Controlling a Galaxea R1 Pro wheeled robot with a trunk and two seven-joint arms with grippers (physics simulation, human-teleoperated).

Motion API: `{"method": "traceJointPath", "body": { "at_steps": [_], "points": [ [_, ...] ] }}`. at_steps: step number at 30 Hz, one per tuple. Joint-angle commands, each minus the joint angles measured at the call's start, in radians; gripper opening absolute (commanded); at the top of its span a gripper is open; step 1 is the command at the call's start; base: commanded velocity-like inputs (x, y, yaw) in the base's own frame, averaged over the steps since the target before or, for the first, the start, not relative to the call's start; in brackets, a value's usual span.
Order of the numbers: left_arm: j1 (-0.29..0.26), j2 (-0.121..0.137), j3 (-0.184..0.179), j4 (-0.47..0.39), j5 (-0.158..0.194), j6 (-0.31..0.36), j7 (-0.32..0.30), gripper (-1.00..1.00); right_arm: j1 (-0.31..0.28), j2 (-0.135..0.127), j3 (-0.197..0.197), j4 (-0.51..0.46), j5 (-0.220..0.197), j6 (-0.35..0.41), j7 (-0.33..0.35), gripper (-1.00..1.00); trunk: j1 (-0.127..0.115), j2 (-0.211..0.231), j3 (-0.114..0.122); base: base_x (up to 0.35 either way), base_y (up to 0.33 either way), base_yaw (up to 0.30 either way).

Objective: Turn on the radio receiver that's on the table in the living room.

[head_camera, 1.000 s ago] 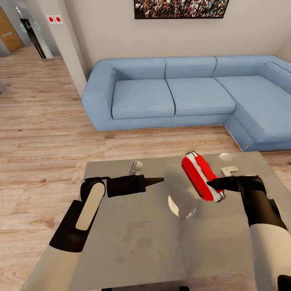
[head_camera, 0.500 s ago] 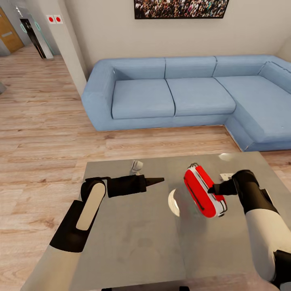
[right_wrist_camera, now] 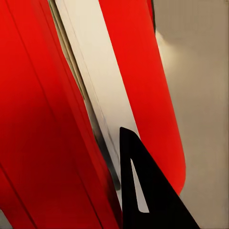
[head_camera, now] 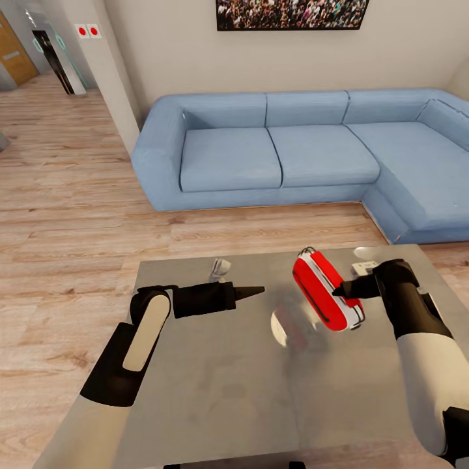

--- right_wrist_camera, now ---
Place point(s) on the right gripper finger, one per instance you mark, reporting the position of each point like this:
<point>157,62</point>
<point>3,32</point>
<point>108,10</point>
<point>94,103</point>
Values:
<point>166,210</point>

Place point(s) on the radio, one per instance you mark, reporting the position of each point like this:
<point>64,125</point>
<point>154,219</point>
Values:
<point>72,72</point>

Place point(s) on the coffee table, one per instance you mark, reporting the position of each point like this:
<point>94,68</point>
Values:
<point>193,42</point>

